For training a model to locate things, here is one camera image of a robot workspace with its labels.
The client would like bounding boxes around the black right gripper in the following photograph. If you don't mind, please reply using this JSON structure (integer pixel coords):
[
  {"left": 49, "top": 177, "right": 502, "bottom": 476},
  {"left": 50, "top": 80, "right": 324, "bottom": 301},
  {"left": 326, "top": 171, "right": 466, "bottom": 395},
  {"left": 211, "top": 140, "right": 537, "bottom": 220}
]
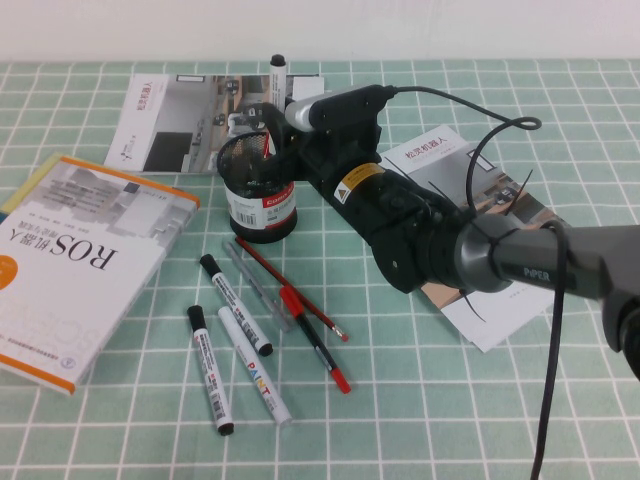
[{"left": 259, "top": 102, "right": 401, "bottom": 241}]

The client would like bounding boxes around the black mesh pen holder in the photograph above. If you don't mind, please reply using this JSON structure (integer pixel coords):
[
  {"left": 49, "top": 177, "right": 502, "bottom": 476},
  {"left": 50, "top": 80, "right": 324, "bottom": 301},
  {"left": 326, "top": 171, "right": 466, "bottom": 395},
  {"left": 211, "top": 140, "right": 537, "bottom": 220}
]
[{"left": 215, "top": 132, "right": 299, "bottom": 245}]

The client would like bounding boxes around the clear grey pen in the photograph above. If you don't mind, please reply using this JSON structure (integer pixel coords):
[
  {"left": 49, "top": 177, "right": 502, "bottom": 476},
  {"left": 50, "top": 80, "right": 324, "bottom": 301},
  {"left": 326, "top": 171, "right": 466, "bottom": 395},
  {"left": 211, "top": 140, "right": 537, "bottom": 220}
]
[{"left": 221, "top": 241, "right": 294, "bottom": 333}]

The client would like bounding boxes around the black pen with red cap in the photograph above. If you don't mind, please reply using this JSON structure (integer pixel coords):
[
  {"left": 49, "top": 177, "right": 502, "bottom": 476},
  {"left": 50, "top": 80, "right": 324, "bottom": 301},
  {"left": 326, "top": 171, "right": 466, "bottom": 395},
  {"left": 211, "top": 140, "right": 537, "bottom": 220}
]
[{"left": 277, "top": 285, "right": 352, "bottom": 395}]

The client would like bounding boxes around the open robot brochure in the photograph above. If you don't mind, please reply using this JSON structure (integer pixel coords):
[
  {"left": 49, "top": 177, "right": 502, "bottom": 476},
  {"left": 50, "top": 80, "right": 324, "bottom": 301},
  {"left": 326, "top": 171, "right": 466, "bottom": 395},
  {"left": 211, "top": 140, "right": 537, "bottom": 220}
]
[{"left": 103, "top": 73, "right": 334, "bottom": 176}]

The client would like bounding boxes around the red pencil with eraser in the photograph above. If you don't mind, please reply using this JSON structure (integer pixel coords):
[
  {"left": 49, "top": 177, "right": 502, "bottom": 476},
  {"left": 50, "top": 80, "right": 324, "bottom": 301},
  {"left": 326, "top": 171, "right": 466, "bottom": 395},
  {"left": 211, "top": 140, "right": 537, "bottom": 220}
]
[{"left": 233, "top": 236, "right": 350, "bottom": 343}]

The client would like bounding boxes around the AgileX robot brochure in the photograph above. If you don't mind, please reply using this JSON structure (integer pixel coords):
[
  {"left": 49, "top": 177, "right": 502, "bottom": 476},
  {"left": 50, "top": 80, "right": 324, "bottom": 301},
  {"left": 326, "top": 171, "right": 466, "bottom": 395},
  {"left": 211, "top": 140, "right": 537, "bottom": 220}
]
[{"left": 378, "top": 124, "right": 569, "bottom": 354}]

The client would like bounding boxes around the white marker with black caps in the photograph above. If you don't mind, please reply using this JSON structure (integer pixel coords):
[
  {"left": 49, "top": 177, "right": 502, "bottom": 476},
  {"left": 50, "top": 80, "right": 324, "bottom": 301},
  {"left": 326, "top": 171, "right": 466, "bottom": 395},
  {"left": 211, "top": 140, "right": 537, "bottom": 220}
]
[
  {"left": 198, "top": 253, "right": 274, "bottom": 358},
  {"left": 186, "top": 305, "right": 235, "bottom": 436}
]

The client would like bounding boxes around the white paint marker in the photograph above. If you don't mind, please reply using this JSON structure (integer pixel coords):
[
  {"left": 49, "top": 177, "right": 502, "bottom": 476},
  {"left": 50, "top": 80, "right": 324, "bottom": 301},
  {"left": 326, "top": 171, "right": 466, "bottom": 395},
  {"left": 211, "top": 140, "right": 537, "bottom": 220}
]
[{"left": 216, "top": 306, "right": 294, "bottom": 427}]

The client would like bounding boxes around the black zip tie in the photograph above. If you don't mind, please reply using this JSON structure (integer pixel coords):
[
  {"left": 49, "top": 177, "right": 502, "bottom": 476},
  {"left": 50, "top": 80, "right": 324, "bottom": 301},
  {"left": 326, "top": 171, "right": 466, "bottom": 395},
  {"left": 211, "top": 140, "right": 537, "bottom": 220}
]
[
  {"left": 503, "top": 168, "right": 535, "bottom": 217},
  {"left": 460, "top": 291, "right": 490, "bottom": 325}
]

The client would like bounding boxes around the white orange ROS book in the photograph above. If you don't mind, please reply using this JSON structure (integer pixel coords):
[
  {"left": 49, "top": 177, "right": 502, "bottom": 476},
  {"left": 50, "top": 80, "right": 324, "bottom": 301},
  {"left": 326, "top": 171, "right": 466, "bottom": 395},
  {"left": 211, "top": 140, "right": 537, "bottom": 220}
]
[{"left": 0, "top": 154, "right": 201, "bottom": 396}]

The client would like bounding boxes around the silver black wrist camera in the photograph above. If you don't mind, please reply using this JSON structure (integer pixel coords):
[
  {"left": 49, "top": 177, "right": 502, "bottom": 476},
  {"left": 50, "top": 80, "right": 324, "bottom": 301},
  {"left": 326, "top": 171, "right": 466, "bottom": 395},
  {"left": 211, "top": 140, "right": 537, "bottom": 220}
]
[{"left": 283, "top": 84, "right": 396, "bottom": 135}]

